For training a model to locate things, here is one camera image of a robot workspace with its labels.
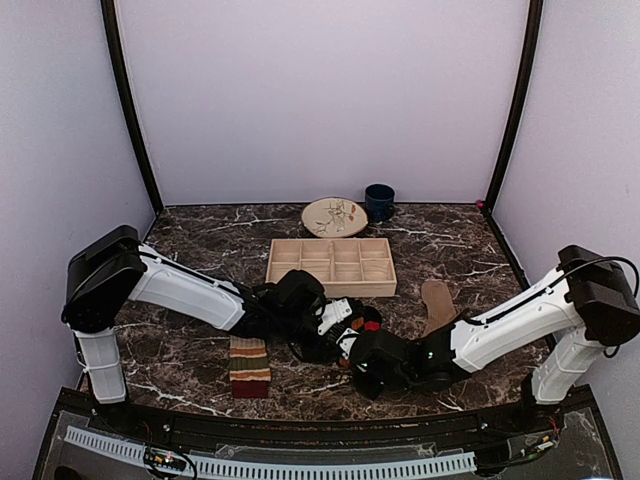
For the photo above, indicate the dark blue mug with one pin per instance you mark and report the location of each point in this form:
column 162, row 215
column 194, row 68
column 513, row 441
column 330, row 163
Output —
column 379, row 202

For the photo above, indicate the beige striped sock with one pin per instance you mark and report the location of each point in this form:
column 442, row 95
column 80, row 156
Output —
column 249, row 370

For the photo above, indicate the tan plain sock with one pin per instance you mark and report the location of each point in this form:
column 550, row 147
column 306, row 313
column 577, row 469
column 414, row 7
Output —
column 439, row 304

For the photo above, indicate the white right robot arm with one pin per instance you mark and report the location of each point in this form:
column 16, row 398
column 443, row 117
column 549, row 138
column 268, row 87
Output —
column 587, row 298

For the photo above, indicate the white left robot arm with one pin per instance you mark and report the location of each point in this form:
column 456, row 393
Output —
column 119, row 268

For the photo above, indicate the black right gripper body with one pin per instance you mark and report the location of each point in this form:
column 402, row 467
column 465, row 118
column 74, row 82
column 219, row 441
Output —
column 373, row 391

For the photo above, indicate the black corner post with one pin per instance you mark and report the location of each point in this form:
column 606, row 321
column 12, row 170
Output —
column 525, row 67
column 119, row 69

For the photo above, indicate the white slotted cable duct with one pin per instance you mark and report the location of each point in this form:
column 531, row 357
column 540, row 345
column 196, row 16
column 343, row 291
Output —
column 166, row 464

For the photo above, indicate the black argyle sock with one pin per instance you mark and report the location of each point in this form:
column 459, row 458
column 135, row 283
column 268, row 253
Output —
column 369, row 321

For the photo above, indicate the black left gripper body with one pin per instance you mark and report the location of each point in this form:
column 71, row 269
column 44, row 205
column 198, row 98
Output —
column 289, row 325

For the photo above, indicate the right black corner post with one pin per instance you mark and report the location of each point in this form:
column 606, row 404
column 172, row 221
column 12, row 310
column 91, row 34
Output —
column 525, row 67

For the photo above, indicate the wooden compartment tray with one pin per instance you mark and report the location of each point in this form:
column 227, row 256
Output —
column 353, row 267

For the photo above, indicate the patterned ceramic plate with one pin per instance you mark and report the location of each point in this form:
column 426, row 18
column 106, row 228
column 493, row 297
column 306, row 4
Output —
column 334, row 217

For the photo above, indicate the left black corner post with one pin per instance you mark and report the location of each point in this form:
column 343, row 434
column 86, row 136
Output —
column 119, row 69

